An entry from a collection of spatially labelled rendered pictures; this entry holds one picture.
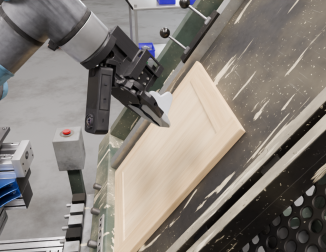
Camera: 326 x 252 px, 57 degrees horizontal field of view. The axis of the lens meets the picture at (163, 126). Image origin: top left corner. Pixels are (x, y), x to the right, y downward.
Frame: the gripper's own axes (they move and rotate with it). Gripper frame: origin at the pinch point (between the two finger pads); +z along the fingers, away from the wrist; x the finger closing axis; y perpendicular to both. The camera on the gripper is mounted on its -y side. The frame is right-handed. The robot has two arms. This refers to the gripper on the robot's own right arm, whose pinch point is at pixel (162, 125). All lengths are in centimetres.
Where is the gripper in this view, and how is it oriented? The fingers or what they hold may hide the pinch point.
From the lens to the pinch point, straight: 60.2
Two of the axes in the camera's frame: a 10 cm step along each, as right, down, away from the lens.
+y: 4.6, -8.3, 3.2
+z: 6.1, 5.6, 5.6
